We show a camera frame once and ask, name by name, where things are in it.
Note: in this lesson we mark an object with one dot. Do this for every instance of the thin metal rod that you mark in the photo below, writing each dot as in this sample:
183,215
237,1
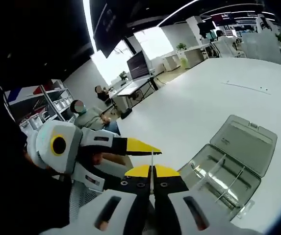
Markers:
152,159

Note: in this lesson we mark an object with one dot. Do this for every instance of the potted green plant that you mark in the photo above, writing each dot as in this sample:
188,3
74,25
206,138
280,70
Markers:
181,46

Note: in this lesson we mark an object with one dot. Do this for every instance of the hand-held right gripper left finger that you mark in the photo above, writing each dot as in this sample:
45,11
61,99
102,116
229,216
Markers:
120,203

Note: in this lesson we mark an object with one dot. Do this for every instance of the person's black clothing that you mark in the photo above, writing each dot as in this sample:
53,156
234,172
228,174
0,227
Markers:
20,195

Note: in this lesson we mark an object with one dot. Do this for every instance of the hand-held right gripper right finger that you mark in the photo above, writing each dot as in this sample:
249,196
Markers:
199,208

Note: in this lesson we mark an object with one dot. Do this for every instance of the grey partition panel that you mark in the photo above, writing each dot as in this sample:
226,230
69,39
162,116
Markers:
263,49

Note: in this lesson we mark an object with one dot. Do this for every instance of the hanging black screen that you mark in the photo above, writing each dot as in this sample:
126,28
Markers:
108,27

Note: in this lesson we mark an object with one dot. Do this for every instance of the grey clear guide fixture box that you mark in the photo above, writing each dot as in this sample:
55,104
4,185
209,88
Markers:
243,142

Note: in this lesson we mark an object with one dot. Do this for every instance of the black monitor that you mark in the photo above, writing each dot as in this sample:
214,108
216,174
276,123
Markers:
137,64

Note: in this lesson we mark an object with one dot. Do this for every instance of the clear plastic divider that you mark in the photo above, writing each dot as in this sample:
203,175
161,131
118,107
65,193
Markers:
231,183
210,172

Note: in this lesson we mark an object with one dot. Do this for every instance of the red wall screen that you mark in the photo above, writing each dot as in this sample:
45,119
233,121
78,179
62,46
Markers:
222,19

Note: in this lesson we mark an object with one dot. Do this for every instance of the metal storage shelf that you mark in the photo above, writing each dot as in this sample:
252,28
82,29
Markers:
54,105

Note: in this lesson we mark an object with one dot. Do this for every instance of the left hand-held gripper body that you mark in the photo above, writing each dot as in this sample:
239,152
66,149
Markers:
44,147

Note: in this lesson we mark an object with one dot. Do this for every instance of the white office desk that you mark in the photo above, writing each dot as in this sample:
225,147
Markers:
133,88

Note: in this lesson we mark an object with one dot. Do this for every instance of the person's left hand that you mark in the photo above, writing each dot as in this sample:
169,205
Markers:
97,159

